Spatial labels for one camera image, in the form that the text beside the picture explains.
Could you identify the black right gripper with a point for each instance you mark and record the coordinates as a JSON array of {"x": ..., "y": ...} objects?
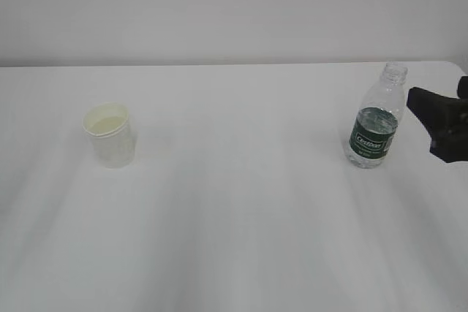
[{"x": 445, "y": 119}]

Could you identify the white paper cup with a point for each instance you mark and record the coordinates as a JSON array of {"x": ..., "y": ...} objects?
[{"x": 109, "y": 131}]

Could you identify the clear water bottle green label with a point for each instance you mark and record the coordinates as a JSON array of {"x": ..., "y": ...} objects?
[{"x": 378, "y": 118}]

